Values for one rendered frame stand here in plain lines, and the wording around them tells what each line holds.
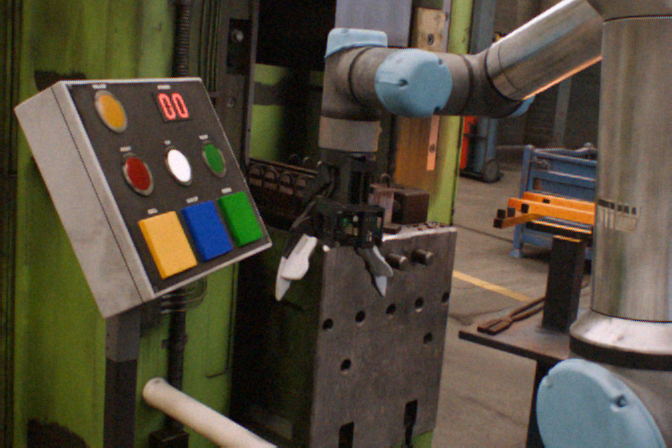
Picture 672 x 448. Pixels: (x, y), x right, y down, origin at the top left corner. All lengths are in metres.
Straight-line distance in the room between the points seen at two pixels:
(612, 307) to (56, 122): 0.67
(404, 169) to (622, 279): 1.30
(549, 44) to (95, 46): 0.98
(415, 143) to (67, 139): 1.07
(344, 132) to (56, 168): 0.35
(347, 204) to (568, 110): 9.83
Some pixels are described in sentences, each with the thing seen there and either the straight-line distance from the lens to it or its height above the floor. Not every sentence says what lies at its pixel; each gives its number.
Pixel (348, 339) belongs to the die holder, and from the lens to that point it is 1.67.
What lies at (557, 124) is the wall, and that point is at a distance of 10.96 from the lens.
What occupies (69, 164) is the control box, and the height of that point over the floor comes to 1.10.
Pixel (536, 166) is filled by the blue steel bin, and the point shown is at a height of 0.60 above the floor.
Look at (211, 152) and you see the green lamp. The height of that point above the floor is 1.10.
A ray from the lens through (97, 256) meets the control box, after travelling 1.09.
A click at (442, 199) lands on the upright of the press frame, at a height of 0.92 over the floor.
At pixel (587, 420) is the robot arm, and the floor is 1.00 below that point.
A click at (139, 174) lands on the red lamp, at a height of 1.09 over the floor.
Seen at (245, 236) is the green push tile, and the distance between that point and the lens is 1.27.
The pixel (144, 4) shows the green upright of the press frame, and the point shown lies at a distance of 1.52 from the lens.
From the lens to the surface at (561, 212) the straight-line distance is 2.02.
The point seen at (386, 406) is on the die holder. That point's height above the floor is 0.56.
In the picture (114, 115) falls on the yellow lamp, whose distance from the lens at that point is 1.14.
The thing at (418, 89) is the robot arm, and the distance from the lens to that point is 0.99.
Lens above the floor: 1.27
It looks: 10 degrees down
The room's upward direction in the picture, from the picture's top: 5 degrees clockwise
